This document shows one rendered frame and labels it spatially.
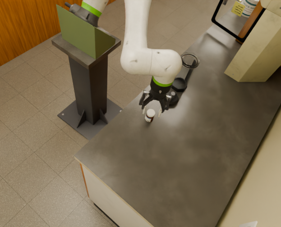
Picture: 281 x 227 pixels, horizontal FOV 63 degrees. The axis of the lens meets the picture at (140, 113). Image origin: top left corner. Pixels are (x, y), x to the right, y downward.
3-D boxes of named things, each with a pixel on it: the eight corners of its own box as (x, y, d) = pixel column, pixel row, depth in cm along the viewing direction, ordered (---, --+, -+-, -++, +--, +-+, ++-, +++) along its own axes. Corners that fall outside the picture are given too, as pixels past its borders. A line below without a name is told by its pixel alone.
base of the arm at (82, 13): (57, 4, 139) (61, -6, 137) (73, 13, 152) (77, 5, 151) (86, 22, 130) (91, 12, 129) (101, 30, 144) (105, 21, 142)
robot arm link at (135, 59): (153, -10, 94) (149, 11, 105) (125, -14, 93) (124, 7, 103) (152, 66, 82) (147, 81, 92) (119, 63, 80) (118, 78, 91)
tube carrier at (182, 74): (190, 84, 142) (203, 59, 124) (181, 94, 137) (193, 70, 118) (176, 74, 144) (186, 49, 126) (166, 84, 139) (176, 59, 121)
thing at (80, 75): (57, 115, 224) (33, 44, 148) (91, 87, 248) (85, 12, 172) (94, 144, 214) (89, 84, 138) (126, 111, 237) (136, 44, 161)
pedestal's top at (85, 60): (52, 44, 150) (51, 39, 147) (86, 22, 166) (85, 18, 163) (88, 70, 143) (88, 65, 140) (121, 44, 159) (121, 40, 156)
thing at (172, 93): (180, 100, 136) (184, 93, 130) (172, 109, 131) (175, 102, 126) (168, 91, 138) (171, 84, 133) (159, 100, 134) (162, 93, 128)
